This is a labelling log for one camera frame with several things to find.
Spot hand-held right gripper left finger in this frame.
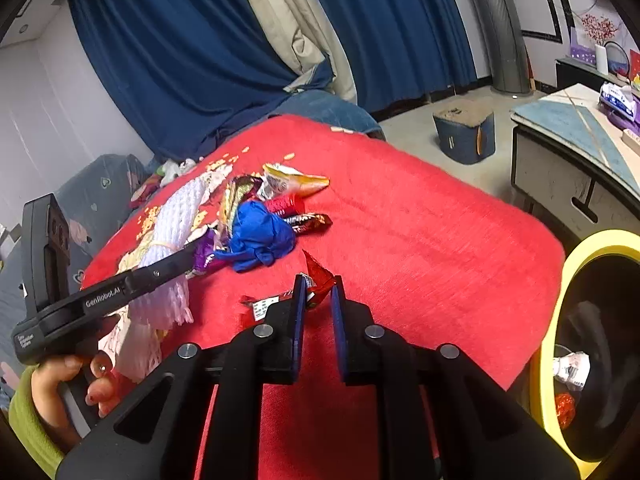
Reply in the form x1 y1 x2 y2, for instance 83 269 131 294
55 274 308 480

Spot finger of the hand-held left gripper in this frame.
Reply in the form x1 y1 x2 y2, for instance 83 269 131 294
127 242 201 308

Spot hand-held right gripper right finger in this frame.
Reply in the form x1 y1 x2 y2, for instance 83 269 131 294
330 275 583 480

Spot red snack wrapper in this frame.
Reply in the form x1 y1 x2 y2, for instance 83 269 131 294
240 250 337 322

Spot purple candy wrapper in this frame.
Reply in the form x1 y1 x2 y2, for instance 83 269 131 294
191 232 232 277

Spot red plastic bottle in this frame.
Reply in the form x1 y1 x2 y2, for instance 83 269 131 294
262 195 306 217

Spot yellow rimmed trash bin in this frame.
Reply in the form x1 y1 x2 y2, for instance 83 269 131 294
529 230 640 480

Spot person's left forearm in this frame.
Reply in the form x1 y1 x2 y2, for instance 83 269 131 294
7 365 67 479

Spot person's left hand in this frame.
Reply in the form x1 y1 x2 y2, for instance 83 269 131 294
30 314 123 443

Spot white foam net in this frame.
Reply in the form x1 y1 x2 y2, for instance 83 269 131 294
135 177 209 267
100 280 196 382

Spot grey heart print sofa cover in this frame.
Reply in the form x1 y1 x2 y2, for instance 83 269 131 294
0 154 152 361

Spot blue plastic bag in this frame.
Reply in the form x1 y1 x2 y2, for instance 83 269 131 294
212 201 297 274

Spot dark brown candy wrapper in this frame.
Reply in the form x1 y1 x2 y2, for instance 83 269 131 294
282 212 334 236

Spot white green plush toy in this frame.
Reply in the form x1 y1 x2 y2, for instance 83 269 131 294
159 157 199 187

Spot gold striped wrapper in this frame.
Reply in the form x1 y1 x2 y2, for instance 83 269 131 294
219 174 264 233

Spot yellow white snack packet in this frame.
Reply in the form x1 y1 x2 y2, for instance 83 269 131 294
260 162 331 202

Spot blue denim sofa cover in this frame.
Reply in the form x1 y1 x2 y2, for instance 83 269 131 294
270 90 387 142

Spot wide blue curtain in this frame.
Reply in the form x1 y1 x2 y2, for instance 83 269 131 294
66 0 337 162

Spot blue storage box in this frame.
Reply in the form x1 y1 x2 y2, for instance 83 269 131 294
432 107 497 166

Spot crumpled white wrapper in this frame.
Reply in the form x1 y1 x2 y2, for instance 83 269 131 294
552 352 592 392

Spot shiny red foil wrapper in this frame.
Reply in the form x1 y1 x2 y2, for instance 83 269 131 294
554 392 579 432

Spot beige curtain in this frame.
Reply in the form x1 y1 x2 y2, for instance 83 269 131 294
229 0 359 106

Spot narrow blue curtain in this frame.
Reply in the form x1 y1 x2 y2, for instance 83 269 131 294
295 0 479 114

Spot blue and cream coffee table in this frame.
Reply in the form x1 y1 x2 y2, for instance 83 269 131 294
510 82 640 241

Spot grey tower air conditioner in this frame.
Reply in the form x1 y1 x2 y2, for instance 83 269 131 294
470 0 532 98

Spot dark tv cabinet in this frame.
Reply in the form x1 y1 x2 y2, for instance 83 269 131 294
555 57 632 93

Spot purple backpack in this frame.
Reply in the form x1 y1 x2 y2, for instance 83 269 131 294
600 99 640 135

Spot white blue tissue pack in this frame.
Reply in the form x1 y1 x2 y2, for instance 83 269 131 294
599 81 639 114

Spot purple card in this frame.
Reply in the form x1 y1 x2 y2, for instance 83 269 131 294
570 27 598 66

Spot round desk ornament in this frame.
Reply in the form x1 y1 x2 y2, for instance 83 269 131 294
605 41 630 79

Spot red blossom branches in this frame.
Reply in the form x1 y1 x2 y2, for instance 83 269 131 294
580 13 619 47

